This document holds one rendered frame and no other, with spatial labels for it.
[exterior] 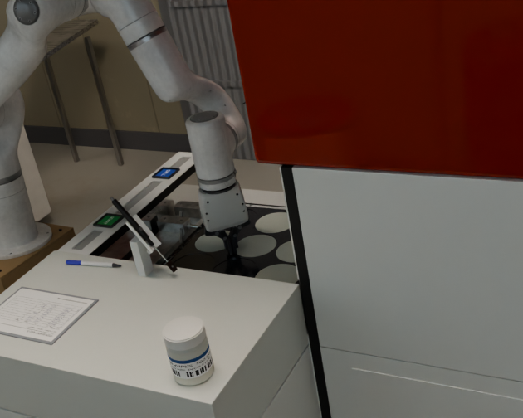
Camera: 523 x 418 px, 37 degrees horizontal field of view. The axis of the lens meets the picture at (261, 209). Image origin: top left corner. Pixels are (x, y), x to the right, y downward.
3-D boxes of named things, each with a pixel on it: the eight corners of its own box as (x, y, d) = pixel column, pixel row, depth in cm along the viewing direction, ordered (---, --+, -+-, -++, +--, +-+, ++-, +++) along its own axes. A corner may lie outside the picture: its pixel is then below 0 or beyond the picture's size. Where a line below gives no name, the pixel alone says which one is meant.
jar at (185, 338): (222, 362, 134) (211, 318, 129) (201, 390, 128) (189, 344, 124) (187, 356, 137) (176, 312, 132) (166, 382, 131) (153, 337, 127)
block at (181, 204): (207, 211, 203) (205, 201, 202) (201, 218, 201) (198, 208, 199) (182, 209, 207) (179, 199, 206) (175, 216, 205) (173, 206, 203)
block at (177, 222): (192, 227, 197) (189, 216, 196) (185, 234, 195) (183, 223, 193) (165, 224, 201) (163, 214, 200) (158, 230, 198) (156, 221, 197)
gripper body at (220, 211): (236, 168, 175) (244, 211, 180) (192, 180, 173) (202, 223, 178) (243, 181, 168) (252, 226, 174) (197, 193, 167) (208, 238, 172)
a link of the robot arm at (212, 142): (212, 160, 176) (189, 178, 169) (200, 105, 170) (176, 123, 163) (243, 162, 172) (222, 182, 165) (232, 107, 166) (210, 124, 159)
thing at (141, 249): (169, 269, 164) (155, 215, 158) (159, 280, 161) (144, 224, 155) (145, 266, 167) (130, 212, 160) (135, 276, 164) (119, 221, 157)
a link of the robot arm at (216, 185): (232, 159, 174) (234, 172, 176) (193, 169, 173) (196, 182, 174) (240, 173, 167) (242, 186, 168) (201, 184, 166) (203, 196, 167)
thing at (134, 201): (216, 196, 224) (207, 153, 218) (102, 306, 182) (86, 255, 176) (188, 194, 229) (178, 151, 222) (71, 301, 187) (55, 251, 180)
